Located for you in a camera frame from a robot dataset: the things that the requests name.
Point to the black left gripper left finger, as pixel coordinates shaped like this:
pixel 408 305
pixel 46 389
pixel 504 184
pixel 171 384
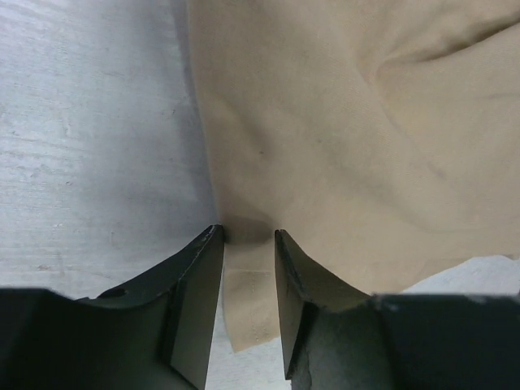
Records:
pixel 153 331

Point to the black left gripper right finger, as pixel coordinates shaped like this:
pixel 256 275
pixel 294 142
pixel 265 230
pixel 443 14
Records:
pixel 334 336

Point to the beige t shirt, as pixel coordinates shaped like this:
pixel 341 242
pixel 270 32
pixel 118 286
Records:
pixel 382 135

